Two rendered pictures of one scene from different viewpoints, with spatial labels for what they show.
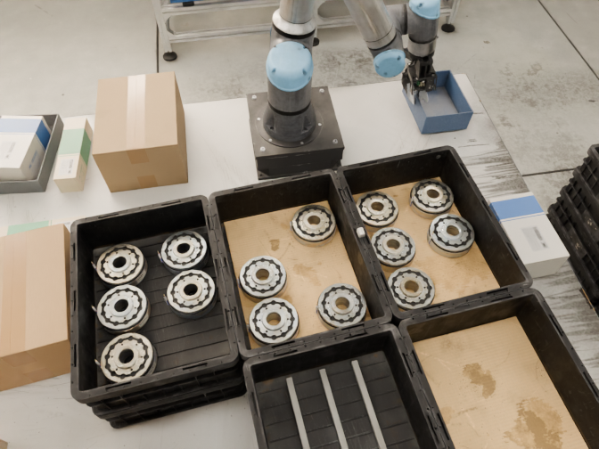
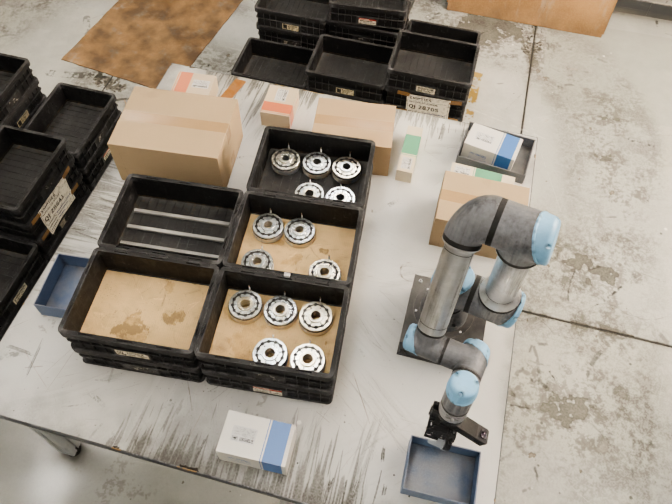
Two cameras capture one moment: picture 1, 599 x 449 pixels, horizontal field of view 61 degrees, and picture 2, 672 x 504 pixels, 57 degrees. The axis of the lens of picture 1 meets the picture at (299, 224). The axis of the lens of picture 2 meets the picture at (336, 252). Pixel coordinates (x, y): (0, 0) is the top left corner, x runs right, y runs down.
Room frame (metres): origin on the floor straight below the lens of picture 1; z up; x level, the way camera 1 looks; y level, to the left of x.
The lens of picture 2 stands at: (1.09, -0.96, 2.54)
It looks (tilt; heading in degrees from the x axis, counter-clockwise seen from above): 57 degrees down; 112
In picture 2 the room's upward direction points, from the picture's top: 2 degrees clockwise
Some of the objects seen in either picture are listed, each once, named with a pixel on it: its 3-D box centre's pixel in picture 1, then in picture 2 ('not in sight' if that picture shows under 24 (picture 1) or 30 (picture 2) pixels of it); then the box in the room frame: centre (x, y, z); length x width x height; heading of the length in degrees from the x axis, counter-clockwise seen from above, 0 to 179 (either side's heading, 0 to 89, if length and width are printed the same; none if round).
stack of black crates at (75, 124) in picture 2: not in sight; (78, 142); (-0.83, 0.43, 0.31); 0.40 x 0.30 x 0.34; 99
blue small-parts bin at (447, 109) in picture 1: (436, 101); (440, 472); (1.22, -0.43, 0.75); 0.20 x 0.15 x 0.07; 11
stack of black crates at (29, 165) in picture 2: not in sight; (30, 199); (-0.77, 0.03, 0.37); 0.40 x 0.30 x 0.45; 99
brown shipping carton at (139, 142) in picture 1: (143, 130); (478, 216); (1.05, 0.45, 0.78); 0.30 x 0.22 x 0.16; 10
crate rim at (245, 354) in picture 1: (293, 254); (295, 237); (0.55, 0.01, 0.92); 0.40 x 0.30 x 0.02; 15
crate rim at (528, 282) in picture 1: (426, 224); (274, 321); (0.63, -0.28, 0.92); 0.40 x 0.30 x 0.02; 15
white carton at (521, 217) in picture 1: (521, 236); (257, 442); (0.71, -0.57, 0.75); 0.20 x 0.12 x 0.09; 12
